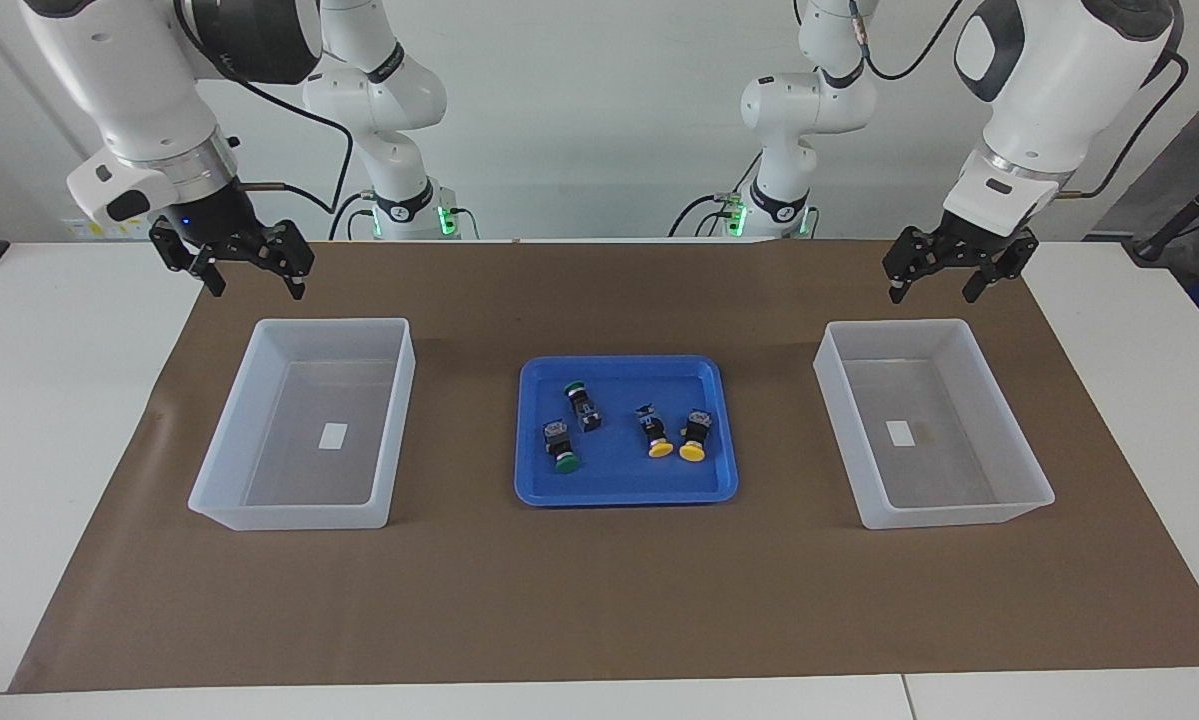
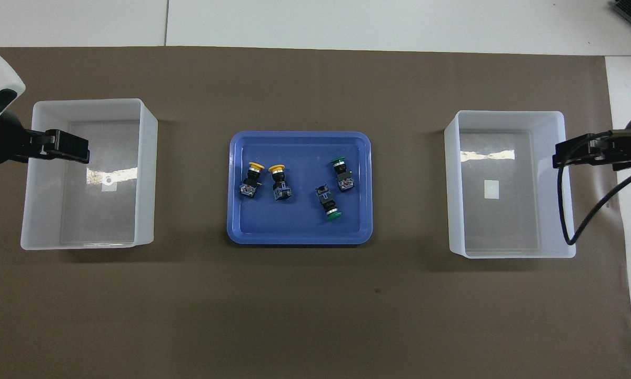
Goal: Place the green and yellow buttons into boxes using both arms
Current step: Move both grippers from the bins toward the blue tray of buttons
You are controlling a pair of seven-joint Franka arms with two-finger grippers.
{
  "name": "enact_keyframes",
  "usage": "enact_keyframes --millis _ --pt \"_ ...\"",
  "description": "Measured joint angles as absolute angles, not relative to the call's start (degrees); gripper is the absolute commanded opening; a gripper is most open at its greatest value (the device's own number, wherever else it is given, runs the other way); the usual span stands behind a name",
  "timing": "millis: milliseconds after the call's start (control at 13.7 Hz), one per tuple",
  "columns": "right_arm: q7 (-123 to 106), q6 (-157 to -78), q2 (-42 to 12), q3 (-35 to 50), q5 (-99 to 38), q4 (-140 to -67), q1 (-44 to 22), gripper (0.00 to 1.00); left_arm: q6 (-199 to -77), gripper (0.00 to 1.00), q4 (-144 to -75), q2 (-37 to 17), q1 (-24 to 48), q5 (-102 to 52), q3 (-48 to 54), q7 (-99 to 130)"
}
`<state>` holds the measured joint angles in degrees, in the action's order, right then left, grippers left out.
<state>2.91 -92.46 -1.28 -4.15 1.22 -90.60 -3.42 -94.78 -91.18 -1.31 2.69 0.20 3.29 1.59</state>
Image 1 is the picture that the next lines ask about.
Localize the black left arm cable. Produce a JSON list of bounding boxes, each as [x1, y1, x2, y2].
[[849, 0, 1188, 199]]

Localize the yellow push button switch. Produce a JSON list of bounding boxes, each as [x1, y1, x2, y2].
[[678, 408, 713, 464], [634, 403, 675, 460]]

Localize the translucent white plastic box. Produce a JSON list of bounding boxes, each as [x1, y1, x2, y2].
[[188, 318, 417, 531], [813, 319, 1056, 530]]

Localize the blue plastic tray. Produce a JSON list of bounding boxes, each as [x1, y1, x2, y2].
[[514, 355, 739, 507]]

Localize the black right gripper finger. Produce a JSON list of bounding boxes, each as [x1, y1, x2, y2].
[[257, 220, 316, 301], [149, 218, 228, 299]]

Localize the brown paper table mat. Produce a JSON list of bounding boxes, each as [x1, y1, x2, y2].
[[9, 238, 1199, 693]]

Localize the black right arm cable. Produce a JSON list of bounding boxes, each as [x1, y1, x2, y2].
[[174, 0, 356, 216]]

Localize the black pole stand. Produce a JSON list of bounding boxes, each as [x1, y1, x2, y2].
[[1129, 165, 1199, 263]]

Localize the black base cables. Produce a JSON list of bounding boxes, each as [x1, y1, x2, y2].
[[667, 150, 762, 239], [327, 190, 482, 241]]

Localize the green push button switch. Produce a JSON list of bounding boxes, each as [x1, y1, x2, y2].
[[543, 418, 582, 474], [563, 380, 603, 433]]

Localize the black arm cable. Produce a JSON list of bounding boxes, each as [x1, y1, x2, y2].
[[849, 0, 1188, 199], [174, 0, 356, 216]]

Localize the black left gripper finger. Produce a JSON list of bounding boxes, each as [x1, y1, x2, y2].
[[962, 240, 1040, 304], [881, 226, 945, 304]]

